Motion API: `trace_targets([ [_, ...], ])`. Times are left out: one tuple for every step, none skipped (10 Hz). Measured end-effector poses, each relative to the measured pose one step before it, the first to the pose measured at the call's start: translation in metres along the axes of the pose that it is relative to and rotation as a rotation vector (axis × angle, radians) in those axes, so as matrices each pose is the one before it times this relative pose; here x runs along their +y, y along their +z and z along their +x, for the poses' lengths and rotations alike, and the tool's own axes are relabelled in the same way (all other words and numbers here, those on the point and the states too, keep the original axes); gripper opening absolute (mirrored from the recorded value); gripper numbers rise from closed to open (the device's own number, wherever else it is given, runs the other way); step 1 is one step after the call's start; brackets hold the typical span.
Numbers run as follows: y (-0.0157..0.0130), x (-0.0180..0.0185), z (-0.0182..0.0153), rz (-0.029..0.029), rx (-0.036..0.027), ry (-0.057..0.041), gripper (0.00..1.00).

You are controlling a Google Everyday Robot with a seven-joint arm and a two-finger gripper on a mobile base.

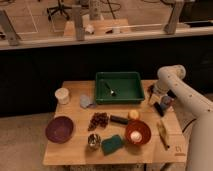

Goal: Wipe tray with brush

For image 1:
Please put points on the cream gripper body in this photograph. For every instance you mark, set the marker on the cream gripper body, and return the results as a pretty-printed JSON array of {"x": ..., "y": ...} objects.
[{"x": 154, "y": 98}]

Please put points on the green plastic tray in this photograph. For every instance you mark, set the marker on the green plastic tray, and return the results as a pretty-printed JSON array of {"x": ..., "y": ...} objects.
[{"x": 127, "y": 86}]

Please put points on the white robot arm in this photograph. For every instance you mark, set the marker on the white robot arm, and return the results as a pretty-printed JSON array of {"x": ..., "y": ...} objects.
[{"x": 200, "y": 148}]

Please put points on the blue cup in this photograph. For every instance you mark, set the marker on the blue cup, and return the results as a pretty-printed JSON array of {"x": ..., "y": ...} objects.
[{"x": 166, "y": 102}]

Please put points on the yellow apple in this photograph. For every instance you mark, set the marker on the yellow apple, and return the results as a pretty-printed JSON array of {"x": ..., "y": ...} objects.
[{"x": 133, "y": 115}]

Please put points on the wooden spatula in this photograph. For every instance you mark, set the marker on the wooden spatula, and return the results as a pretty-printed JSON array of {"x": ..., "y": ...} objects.
[{"x": 163, "y": 134}]

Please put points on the orange bowl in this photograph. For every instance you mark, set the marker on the orange bowl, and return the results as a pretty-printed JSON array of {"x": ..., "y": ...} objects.
[{"x": 142, "y": 128}]

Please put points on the white egg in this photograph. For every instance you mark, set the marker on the white egg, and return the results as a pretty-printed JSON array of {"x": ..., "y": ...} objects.
[{"x": 136, "y": 136}]

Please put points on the metal spoon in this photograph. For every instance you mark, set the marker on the metal spoon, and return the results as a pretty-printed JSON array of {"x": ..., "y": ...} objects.
[{"x": 112, "y": 92}]

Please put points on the bunch of dark grapes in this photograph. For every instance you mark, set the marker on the bunch of dark grapes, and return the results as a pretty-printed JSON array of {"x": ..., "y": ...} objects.
[{"x": 98, "y": 119}]

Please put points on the green sponge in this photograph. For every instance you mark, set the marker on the green sponge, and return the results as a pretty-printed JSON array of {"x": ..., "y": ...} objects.
[{"x": 112, "y": 144}]

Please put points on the wooden table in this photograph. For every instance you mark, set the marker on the wooden table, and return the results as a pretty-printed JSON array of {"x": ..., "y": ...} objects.
[{"x": 77, "y": 152}]

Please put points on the grey crumpled cloth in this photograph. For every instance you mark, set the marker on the grey crumpled cloth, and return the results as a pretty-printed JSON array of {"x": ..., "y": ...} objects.
[{"x": 86, "y": 101}]

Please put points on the small metal cup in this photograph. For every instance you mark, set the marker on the small metal cup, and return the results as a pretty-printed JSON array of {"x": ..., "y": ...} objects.
[{"x": 94, "y": 141}]

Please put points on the white cup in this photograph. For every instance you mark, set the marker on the white cup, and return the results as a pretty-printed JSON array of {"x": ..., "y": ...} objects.
[{"x": 62, "y": 95}]

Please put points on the purple bowl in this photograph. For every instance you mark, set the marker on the purple bowl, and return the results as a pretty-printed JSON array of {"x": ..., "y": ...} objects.
[{"x": 59, "y": 129}]

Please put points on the office chair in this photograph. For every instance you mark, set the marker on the office chair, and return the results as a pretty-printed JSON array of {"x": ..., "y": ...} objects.
[{"x": 61, "y": 8}]

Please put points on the wooden railing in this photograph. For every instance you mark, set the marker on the wooden railing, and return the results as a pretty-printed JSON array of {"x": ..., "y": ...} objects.
[{"x": 121, "y": 20}]

